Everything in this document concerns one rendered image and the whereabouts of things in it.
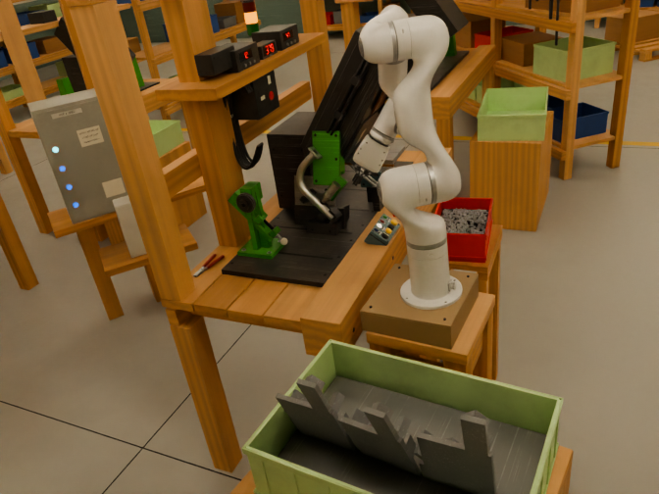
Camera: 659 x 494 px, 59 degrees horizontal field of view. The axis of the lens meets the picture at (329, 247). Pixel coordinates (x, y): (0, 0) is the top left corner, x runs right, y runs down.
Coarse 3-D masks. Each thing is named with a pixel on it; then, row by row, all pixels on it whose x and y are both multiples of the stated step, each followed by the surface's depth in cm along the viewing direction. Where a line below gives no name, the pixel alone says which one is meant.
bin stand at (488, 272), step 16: (496, 224) 241; (496, 240) 230; (496, 256) 243; (480, 272) 216; (496, 272) 246; (480, 288) 220; (496, 288) 250; (496, 304) 254; (496, 320) 258; (496, 336) 263; (496, 352) 267; (496, 368) 273
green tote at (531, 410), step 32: (320, 352) 159; (352, 352) 159; (384, 384) 159; (416, 384) 153; (448, 384) 148; (480, 384) 143; (512, 416) 143; (544, 416) 138; (256, 448) 136; (544, 448) 122; (256, 480) 137; (288, 480) 130; (320, 480) 123; (544, 480) 128
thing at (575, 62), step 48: (480, 0) 516; (528, 0) 451; (576, 0) 392; (528, 48) 474; (576, 48) 405; (624, 48) 418; (480, 96) 559; (576, 96) 422; (624, 96) 434; (576, 144) 444
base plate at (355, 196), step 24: (384, 168) 282; (360, 192) 261; (288, 216) 249; (360, 216) 241; (288, 240) 230; (312, 240) 227; (336, 240) 225; (240, 264) 218; (264, 264) 216; (288, 264) 214; (312, 264) 212; (336, 264) 210
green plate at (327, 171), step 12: (312, 132) 226; (324, 132) 224; (336, 132) 222; (324, 144) 225; (336, 144) 223; (324, 156) 226; (336, 156) 224; (324, 168) 228; (336, 168) 225; (324, 180) 229
